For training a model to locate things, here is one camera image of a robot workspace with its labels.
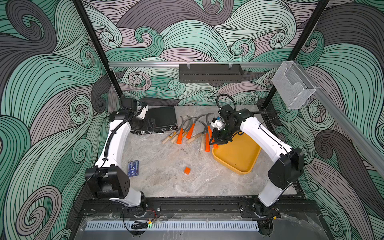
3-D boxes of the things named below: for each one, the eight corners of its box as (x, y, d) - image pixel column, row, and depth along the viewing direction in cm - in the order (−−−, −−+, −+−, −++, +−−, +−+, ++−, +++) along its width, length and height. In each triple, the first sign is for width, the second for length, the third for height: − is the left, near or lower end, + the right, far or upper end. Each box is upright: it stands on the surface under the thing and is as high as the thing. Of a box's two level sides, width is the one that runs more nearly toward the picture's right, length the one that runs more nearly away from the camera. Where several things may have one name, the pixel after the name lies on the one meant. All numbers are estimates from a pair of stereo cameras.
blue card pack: (128, 177, 86) (127, 175, 84) (129, 163, 92) (127, 161, 90) (138, 175, 87) (137, 173, 85) (138, 161, 92) (137, 159, 91)
